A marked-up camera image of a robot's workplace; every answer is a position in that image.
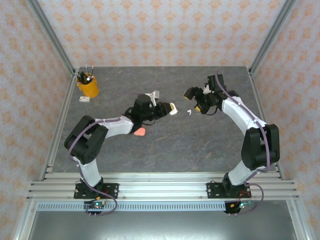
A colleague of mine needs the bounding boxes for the grey slotted cable duct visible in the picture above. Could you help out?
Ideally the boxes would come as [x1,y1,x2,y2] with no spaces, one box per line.
[36,202,227,212]

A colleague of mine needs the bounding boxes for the aluminium mounting rails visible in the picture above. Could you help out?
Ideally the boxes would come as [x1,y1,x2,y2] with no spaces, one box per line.
[26,172,300,202]

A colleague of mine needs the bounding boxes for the yellow pen holder cup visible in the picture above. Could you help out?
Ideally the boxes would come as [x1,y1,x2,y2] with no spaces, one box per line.
[76,72,100,98]

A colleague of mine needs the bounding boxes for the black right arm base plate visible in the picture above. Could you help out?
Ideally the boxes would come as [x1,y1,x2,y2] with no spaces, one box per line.
[206,182,252,200]

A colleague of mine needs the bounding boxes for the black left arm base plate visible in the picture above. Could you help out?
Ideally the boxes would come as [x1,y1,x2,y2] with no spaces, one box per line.
[73,183,120,200]

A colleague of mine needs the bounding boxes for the aluminium frame post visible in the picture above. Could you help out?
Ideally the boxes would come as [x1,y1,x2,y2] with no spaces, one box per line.
[26,0,77,76]
[248,0,298,76]

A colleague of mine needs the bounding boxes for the grey metal shelf panel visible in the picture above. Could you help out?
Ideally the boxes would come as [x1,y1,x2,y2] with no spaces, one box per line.
[24,211,301,240]

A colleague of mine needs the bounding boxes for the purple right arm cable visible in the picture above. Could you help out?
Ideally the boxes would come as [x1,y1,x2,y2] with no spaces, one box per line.
[215,70,272,216]

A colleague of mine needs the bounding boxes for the aluminium table side rail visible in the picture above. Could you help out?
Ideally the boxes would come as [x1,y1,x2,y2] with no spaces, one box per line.
[38,71,79,181]
[247,67,286,181]

